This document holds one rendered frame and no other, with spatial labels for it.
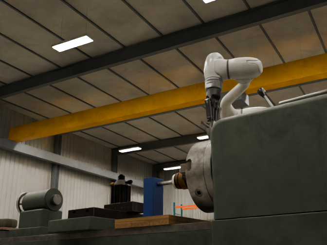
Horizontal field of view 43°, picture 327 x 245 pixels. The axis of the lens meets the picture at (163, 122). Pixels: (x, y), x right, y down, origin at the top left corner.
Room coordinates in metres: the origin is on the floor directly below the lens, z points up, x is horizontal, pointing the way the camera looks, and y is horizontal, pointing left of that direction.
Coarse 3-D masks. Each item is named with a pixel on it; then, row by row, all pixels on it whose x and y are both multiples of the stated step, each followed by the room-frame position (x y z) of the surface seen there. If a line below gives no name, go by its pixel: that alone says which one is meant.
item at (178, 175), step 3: (177, 174) 1.88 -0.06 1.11; (180, 174) 1.86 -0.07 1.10; (174, 177) 1.88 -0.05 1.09; (177, 177) 1.87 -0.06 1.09; (180, 177) 1.86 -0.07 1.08; (174, 180) 1.88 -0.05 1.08; (177, 180) 1.87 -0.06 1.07; (180, 180) 1.86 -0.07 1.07; (183, 180) 1.84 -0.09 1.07; (174, 183) 1.89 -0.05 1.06; (177, 183) 1.88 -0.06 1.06; (180, 183) 1.86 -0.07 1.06; (183, 183) 1.85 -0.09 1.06; (186, 183) 1.86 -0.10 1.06; (177, 186) 1.89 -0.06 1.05; (180, 186) 1.88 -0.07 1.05; (183, 186) 1.87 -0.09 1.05; (186, 186) 1.85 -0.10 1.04; (183, 189) 1.90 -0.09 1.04
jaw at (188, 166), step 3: (186, 162) 1.71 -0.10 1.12; (189, 162) 1.70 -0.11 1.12; (183, 165) 1.74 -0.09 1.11; (186, 165) 1.71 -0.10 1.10; (189, 165) 1.70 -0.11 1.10; (180, 168) 1.74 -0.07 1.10; (183, 168) 1.73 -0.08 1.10; (186, 168) 1.71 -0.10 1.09; (189, 168) 1.70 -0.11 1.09; (180, 171) 1.74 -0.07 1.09; (183, 171) 1.73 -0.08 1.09; (183, 174) 1.76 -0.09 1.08; (183, 177) 1.82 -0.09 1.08
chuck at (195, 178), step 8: (200, 144) 1.72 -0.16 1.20; (192, 152) 1.70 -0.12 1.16; (200, 152) 1.67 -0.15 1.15; (192, 160) 1.69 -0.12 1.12; (200, 160) 1.66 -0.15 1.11; (192, 168) 1.68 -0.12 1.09; (200, 168) 1.66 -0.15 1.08; (192, 176) 1.68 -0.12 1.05; (200, 176) 1.66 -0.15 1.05; (192, 184) 1.69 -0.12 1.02; (200, 184) 1.67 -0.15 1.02; (192, 192) 1.71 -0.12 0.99; (208, 192) 1.68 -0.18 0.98; (200, 200) 1.72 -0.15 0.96; (208, 200) 1.71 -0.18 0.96; (200, 208) 1.77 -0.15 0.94; (208, 208) 1.76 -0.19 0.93
